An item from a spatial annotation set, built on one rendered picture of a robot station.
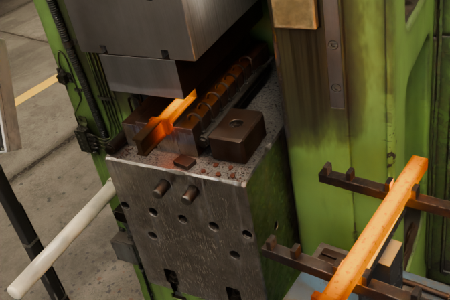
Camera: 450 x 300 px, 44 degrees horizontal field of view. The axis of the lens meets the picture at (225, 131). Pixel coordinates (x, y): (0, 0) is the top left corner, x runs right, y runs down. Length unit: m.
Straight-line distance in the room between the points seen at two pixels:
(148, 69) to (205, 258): 0.50
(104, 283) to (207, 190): 1.21
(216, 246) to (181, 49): 0.49
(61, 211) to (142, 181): 1.49
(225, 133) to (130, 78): 0.24
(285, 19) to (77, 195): 1.93
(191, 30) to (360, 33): 0.33
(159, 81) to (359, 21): 0.43
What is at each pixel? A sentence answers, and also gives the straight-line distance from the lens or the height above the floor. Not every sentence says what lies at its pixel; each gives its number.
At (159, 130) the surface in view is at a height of 1.00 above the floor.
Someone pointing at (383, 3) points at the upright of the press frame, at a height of 1.23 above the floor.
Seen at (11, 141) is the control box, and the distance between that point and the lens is 1.47.
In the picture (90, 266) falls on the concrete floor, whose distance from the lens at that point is 2.47.
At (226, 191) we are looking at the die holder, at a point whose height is 0.88.
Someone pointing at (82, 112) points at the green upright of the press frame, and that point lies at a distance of 1.66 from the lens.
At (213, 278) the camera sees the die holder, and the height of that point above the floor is 0.57.
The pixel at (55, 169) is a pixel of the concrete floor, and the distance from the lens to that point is 3.12.
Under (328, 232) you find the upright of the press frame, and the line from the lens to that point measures 1.48.
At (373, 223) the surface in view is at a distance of 0.95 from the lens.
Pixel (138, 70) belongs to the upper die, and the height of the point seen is 1.13.
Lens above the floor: 1.66
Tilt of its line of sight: 34 degrees down
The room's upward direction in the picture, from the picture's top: 12 degrees counter-clockwise
